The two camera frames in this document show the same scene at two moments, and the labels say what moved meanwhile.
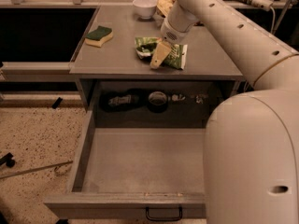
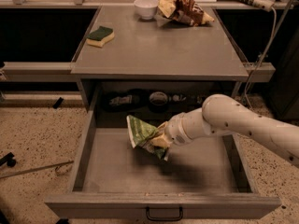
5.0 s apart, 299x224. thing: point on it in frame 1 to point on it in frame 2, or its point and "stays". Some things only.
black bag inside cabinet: x=114 y=101 stays
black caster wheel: x=7 y=161 stays
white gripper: x=172 y=34 to x=175 y=131
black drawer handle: x=166 y=218 stays
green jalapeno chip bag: x=177 y=58 to x=153 y=139
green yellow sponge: x=98 y=36 stays
